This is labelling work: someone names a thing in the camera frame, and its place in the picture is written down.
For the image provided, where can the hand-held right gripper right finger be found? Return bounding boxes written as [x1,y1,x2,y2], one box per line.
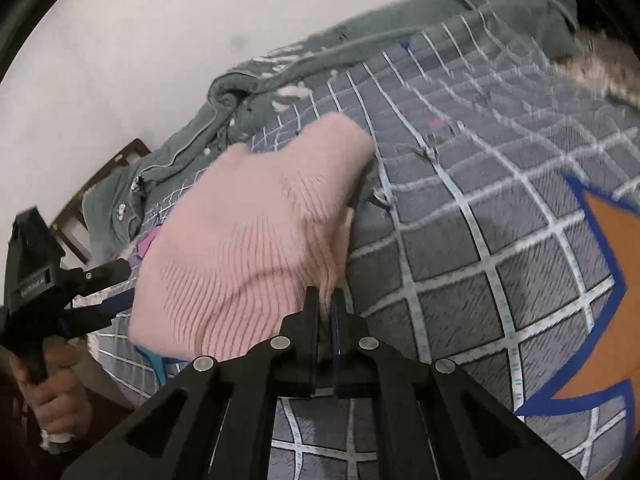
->
[327,290,586,480]

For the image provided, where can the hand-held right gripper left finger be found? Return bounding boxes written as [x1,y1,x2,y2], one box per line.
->
[60,286,321,480]

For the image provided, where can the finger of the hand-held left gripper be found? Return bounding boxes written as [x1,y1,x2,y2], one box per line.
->
[60,287,137,338]
[60,258,132,295]

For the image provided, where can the pink knitted sweater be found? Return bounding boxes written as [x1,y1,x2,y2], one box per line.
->
[127,112,376,363]

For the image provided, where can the person's left hand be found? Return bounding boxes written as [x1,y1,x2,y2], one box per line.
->
[10,342,93,443]

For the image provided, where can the dark wooden headboard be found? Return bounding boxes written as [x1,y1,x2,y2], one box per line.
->
[50,138,153,266]

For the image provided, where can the grey checked star-print quilt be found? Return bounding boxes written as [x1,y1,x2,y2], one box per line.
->
[87,5,640,480]

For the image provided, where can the grey-green flowered fleece blanket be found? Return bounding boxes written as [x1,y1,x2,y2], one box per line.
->
[82,0,581,256]

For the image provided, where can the red floral bed sheet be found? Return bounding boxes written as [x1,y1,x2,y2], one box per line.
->
[555,30,640,106]

